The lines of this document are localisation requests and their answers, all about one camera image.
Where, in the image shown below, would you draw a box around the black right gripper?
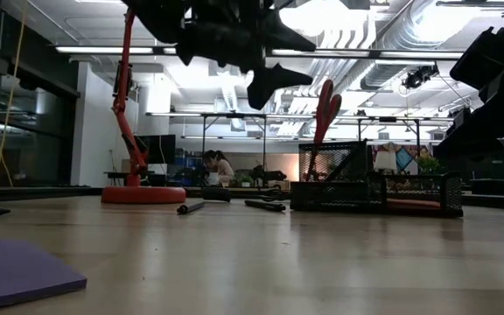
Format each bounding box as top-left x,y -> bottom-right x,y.
432,19 -> 504,158

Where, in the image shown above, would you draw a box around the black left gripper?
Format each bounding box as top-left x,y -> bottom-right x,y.
174,0 -> 318,111

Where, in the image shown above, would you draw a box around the red-handled scissors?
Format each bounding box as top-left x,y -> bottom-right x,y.
306,78 -> 343,183

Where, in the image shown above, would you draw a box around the pale pink sticky note pad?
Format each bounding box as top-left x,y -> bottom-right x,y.
386,198 -> 442,212

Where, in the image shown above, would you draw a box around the black pen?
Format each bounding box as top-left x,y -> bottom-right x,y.
243,199 -> 288,214
176,200 -> 207,216

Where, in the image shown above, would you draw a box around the black mesh desk organizer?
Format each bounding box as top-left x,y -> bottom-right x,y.
289,139 -> 465,219

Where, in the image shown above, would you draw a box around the purple sticky note pad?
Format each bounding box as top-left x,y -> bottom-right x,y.
0,239 -> 88,314

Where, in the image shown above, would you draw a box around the green potted plant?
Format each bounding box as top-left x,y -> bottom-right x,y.
416,155 -> 442,176

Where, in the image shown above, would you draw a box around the person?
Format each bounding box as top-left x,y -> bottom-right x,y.
201,149 -> 236,188

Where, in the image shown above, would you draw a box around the black computer monitor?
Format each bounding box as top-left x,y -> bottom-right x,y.
139,134 -> 178,165

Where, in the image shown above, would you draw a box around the red desk lamp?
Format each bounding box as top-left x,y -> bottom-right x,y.
101,6 -> 187,206

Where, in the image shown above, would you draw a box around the black ceiling-mounted camera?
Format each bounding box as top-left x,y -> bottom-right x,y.
402,62 -> 440,90

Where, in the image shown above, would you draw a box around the colourful wall art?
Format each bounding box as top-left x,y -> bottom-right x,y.
370,142 -> 433,176

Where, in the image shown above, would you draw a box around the yellow cable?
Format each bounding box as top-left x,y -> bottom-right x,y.
0,10 -> 28,189

